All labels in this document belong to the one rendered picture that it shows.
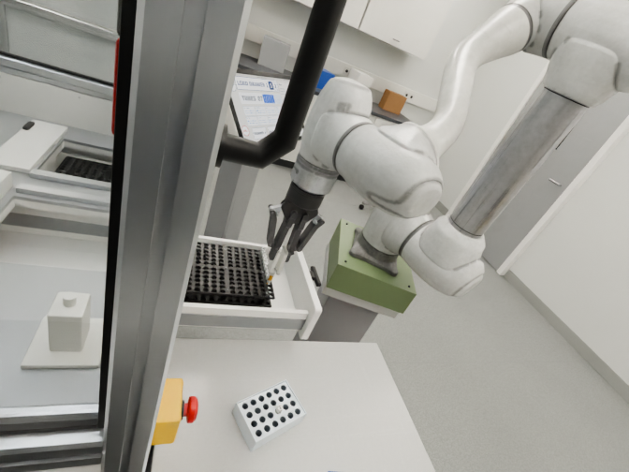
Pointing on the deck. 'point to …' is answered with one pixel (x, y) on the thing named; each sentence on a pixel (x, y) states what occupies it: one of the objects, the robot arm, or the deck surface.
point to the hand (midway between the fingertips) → (277, 259)
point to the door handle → (324, 12)
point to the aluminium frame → (148, 224)
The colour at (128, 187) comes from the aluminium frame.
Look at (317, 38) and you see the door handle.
